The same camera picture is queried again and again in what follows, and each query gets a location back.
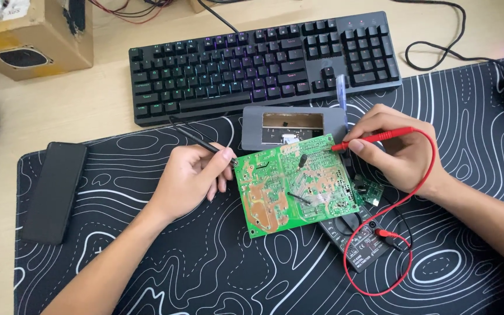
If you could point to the cardboard box speaker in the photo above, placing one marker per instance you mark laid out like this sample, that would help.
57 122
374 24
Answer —
37 39

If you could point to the black digital multimeter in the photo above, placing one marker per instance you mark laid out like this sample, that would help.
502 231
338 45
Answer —
361 253

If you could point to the large green circuit board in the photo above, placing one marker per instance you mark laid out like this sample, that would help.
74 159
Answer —
278 192

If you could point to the black backlit keyboard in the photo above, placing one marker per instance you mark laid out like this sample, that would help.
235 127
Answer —
234 74

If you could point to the small green circuit board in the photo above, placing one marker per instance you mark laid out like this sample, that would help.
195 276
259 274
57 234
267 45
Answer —
370 192

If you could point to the black white-lined desk mat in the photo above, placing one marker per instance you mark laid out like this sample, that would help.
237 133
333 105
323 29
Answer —
234 271

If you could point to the person's left hand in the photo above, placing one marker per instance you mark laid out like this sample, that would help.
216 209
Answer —
184 177

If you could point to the person's right hand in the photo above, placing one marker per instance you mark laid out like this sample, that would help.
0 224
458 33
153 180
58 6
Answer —
409 157

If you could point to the clear blue pen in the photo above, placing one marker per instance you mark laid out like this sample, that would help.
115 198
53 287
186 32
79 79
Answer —
342 94

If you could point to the black multimeter probe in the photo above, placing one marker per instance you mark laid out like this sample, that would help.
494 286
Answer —
190 134

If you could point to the black smartphone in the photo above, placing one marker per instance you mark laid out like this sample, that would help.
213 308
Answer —
53 192

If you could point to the grey case with window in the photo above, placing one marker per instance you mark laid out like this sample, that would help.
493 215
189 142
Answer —
252 131

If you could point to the red multimeter probe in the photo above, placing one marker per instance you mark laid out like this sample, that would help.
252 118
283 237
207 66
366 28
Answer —
379 136

